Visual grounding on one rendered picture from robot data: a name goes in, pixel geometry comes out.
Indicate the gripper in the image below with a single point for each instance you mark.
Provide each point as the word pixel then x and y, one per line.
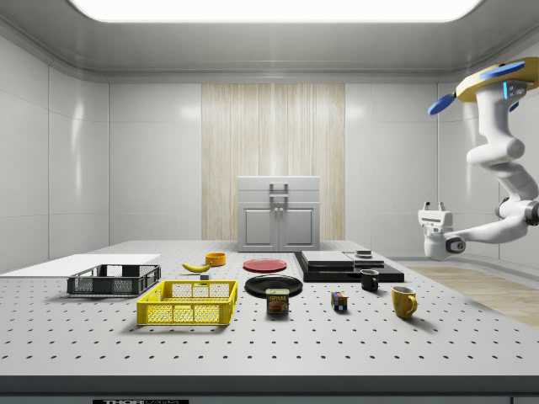
pixel 436 219

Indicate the puzzle cube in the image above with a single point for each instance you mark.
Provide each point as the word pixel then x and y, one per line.
pixel 339 301

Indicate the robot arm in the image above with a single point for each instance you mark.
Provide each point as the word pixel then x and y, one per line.
pixel 497 122

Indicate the yellow mug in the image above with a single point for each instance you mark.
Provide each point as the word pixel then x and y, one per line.
pixel 402 303

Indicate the black mug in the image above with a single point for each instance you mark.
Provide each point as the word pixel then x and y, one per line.
pixel 369 281

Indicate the black stove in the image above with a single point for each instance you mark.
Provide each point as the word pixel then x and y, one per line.
pixel 328 263

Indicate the drone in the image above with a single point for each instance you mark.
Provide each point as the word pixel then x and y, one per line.
pixel 471 86

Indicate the white cabinet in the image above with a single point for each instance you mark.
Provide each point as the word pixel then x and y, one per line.
pixel 278 219

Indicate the red plate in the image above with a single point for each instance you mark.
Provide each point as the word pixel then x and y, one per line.
pixel 264 265

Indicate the black plate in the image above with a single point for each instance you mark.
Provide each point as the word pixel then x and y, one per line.
pixel 269 283

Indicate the flat-sided can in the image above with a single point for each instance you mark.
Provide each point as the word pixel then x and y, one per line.
pixel 277 302

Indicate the yellow bowl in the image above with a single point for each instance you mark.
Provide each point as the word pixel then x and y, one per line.
pixel 215 260

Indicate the banana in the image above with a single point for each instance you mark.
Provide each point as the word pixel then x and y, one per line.
pixel 195 268

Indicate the yellow basket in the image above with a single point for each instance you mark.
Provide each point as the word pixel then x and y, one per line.
pixel 185 313

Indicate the dark grey basket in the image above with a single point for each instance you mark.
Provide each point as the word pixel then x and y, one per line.
pixel 105 286

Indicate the white board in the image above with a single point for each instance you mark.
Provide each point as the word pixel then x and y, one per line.
pixel 76 264

